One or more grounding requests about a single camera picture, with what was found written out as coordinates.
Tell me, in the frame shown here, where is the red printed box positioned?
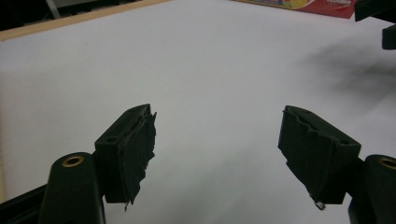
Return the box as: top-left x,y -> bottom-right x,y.
232,0 -> 359,20

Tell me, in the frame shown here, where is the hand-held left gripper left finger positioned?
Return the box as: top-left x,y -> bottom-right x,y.
94,104 -> 158,213

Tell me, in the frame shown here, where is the grey metal stand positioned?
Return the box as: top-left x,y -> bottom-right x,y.
45,0 -> 62,20

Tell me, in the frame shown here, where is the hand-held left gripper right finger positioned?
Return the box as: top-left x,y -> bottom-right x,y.
277,105 -> 362,211

